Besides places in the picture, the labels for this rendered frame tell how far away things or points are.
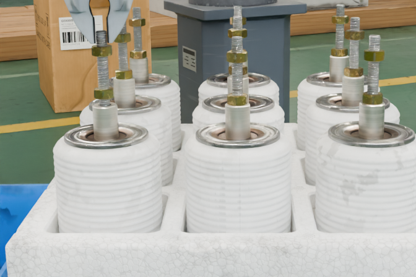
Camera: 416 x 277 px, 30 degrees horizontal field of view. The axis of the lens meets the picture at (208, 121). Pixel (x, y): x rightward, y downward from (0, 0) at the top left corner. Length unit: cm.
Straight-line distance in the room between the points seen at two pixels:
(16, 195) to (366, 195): 49
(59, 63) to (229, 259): 124
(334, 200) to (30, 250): 26
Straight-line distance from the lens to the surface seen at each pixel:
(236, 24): 79
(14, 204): 101
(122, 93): 80
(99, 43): 68
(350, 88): 80
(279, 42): 129
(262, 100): 81
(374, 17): 314
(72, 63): 184
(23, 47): 260
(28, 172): 144
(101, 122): 69
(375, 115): 69
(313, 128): 79
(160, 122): 79
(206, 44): 126
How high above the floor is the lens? 44
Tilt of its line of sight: 15 degrees down
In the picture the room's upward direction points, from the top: 1 degrees counter-clockwise
